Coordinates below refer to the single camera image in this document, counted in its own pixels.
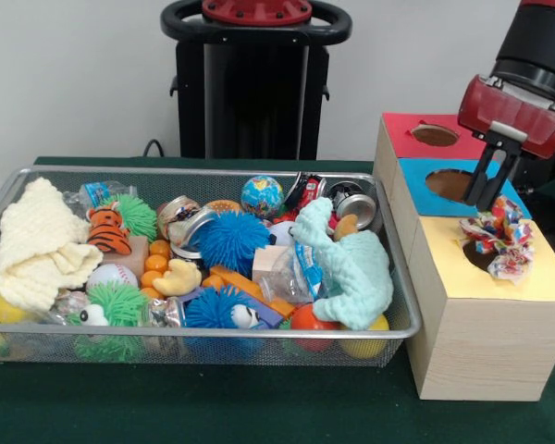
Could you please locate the orange tiger plush toy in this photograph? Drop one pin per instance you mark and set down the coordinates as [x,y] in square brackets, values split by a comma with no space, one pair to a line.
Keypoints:
[106,231]

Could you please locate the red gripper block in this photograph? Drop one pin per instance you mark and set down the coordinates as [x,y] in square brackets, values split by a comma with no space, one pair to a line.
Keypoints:
[513,115]

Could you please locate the red ball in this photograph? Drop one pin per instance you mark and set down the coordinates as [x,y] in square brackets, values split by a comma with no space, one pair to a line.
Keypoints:
[307,319]

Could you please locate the mint green cloth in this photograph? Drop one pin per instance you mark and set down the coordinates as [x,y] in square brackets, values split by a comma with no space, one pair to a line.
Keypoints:
[356,273]

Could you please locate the wooden box with three holes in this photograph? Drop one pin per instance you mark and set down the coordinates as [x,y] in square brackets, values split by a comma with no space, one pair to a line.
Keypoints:
[481,342]

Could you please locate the plain blue spiky ball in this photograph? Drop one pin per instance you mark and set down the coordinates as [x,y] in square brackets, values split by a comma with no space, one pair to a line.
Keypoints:
[231,240]

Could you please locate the plain green spiky ball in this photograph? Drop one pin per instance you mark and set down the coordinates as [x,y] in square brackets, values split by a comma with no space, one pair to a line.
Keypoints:
[136,215]

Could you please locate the green spiky ball with eyes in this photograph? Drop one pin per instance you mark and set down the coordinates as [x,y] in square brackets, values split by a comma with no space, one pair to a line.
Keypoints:
[120,303]

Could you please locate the yellow plush toy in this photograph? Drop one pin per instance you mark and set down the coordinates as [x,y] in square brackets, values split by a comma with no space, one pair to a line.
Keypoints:
[180,279]

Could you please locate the cream knitted cloth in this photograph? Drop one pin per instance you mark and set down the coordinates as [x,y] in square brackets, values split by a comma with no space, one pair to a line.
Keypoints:
[37,240]

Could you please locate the white baseball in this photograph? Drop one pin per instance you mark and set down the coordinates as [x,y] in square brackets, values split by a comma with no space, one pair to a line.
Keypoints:
[113,277]

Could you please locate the shallow clear mesh bin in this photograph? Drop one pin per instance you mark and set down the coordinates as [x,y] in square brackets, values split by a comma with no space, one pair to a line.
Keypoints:
[166,353]

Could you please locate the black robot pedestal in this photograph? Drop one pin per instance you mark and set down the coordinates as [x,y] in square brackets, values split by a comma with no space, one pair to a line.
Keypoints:
[259,115]

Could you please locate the blue spiky ball with eyes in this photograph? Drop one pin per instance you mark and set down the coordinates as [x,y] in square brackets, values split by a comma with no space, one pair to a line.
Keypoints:
[208,307]

